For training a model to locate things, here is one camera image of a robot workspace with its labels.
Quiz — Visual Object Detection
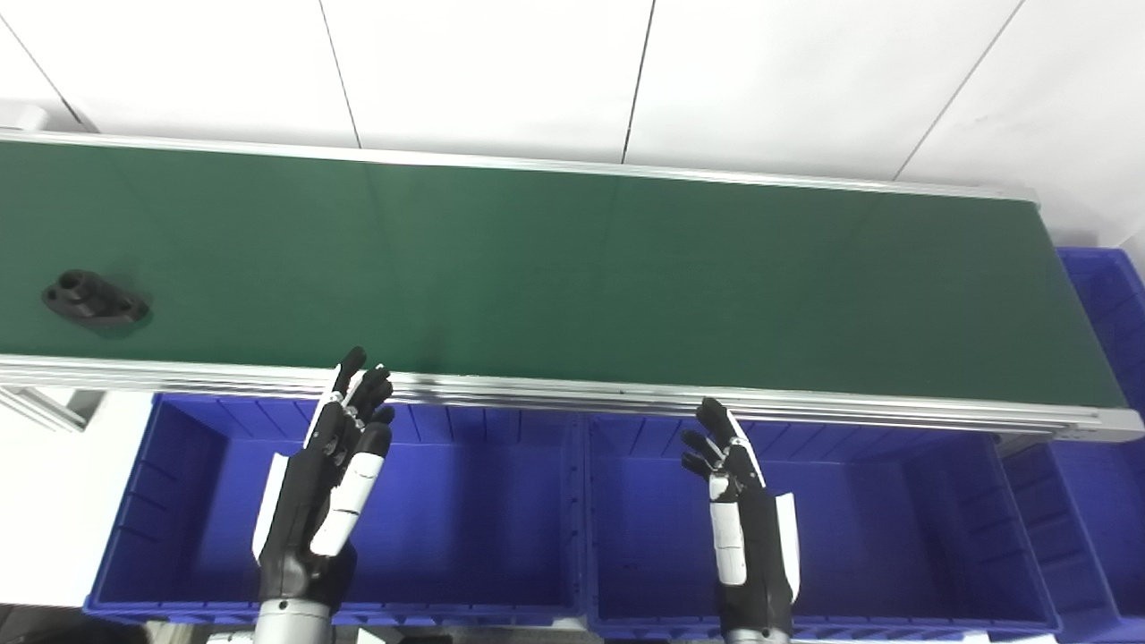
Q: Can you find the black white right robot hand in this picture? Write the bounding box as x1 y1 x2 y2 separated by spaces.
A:
681 398 802 634

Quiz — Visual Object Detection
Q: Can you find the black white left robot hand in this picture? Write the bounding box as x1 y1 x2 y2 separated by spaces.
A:
253 347 396 614

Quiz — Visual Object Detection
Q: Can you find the black flange part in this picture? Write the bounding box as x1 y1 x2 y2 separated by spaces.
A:
41 269 151 335

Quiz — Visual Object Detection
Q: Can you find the large blue plastic bin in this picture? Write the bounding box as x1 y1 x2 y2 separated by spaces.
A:
84 393 589 628
1002 248 1145 644
584 411 1063 641

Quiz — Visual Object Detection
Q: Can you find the green conveyor belt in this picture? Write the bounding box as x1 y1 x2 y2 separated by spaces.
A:
0 128 1145 445
0 140 1129 409

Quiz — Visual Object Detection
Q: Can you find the aluminium conveyor leg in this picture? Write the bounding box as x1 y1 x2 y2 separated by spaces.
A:
0 386 105 434

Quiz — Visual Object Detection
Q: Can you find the grey conveyor end housing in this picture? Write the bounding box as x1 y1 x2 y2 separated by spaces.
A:
0 103 51 134

